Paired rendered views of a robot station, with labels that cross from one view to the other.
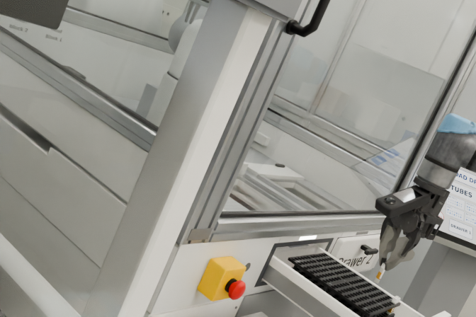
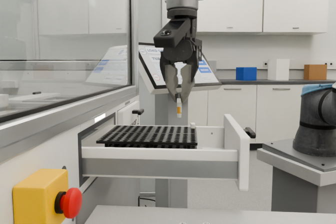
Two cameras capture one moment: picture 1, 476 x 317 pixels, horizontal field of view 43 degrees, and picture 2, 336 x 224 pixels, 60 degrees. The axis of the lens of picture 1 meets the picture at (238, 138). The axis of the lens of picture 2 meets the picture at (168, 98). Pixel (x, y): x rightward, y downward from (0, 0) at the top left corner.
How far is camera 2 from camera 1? 75 cm
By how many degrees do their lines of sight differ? 30
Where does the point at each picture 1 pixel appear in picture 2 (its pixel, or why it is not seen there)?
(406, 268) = not seen: hidden behind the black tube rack
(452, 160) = not seen: outside the picture
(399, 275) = not seen: hidden behind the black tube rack
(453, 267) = (174, 105)
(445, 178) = not seen: outside the picture
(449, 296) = (179, 123)
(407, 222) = (182, 51)
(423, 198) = (187, 22)
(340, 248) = (123, 117)
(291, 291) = (118, 167)
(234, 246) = (37, 155)
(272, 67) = not seen: outside the picture
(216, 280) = (37, 210)
